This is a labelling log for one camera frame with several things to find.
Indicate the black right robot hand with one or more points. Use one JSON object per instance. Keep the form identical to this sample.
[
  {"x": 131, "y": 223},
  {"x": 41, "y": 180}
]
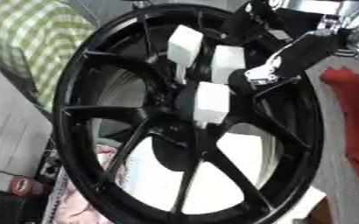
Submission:
[{"x": 305, "y": 49}]

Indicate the black spoked wheel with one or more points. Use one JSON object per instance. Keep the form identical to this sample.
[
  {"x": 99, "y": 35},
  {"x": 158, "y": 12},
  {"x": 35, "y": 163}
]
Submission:
[{"x": 111, "y": 112}]

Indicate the white board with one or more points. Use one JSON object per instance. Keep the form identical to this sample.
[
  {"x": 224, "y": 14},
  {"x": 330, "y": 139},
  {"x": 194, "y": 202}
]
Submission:
[{"x": 152, "y": 180}]

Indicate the pink cloth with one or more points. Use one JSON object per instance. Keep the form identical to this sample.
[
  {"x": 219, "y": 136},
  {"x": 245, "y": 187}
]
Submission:
[{"x": 75, "y": 204}]

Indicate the white perforated strip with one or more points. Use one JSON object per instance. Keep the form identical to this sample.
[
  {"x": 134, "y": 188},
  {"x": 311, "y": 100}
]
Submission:
[{"x": 56, "y": 195}]

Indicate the white cardboard box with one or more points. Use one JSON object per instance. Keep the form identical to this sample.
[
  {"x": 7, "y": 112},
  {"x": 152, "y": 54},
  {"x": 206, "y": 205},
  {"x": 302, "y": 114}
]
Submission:
[{"x": 11, "y": 125}]

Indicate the red round label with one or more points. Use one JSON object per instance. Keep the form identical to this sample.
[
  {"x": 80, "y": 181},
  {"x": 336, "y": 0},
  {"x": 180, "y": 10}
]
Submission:
[{"x": 21, "y": 185}]

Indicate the black bag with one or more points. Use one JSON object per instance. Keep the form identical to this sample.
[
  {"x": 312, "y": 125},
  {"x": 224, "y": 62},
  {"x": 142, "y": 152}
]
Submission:
[{"x": 9, "y": 208}]

